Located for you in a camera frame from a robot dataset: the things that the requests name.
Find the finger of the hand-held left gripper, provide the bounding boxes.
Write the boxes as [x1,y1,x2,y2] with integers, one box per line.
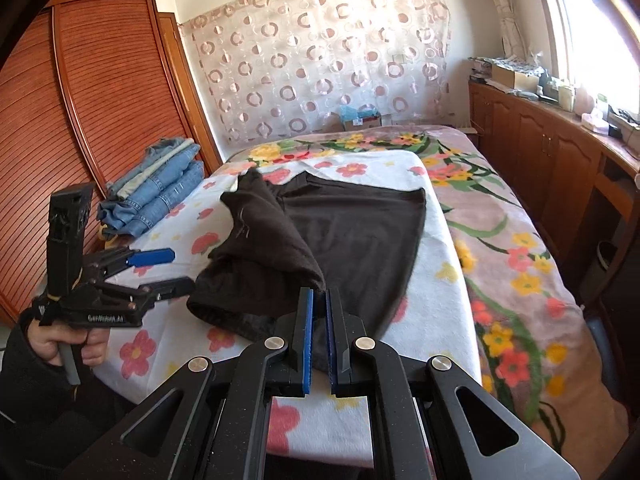
[97,247,176,278]
[127,276,197,311]

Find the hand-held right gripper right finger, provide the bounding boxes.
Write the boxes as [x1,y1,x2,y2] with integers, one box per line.
[325,289,581,480]

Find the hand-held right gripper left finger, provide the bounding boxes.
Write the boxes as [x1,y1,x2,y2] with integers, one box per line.
[65,287,316,480]

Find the black pants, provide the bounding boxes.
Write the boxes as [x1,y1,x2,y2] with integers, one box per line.
[186,169,427,361]

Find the person's left forearm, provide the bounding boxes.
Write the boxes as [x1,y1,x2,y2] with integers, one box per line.
[0,310,128,480]

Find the person's left hand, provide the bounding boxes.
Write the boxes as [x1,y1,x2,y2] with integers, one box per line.
[25,321,111,368]

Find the dark blue folded jeans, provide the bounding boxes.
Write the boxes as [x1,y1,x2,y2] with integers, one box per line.
[97,200,151,238]

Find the mid blue folded jeans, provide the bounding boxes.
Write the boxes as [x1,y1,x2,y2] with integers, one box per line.
[100,160,206,231]

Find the light blue folded jeans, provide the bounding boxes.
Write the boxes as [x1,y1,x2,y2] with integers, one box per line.
[107,137,202,198]

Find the white flower print blanket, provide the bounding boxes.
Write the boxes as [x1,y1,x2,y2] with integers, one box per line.
[92,152,483,461]

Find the wooden slatted wardrobe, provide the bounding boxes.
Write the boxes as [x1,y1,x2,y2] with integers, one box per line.
[0,0,223,326]

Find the pink floral blanket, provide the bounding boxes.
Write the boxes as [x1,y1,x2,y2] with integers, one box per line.
[222,127,631,461]

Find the small cardboard box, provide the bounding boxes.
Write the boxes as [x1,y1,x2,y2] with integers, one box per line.
[342,115,383,132]

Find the blue plastic bag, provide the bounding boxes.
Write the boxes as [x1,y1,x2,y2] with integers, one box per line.
[340,105,379,122]

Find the sheer circle pattern curtain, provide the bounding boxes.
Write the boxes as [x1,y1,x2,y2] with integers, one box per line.
[177,0,451,148]

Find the wooden cabinet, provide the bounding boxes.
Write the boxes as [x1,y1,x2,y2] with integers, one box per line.
[467,80,640,311]

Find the stack of small packages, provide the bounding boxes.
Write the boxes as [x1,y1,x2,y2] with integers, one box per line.
[467,57,494,82]

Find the open cardboard box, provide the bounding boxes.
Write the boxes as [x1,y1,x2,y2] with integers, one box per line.
[492,65,537,90]

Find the tissue box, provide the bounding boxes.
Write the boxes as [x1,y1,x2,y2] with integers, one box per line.
[580,112,609,134]

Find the white floral window curtain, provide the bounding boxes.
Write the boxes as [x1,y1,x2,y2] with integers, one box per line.
[482,0,532,61]

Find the window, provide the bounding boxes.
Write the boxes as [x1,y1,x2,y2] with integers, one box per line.
[530,0,640,126]

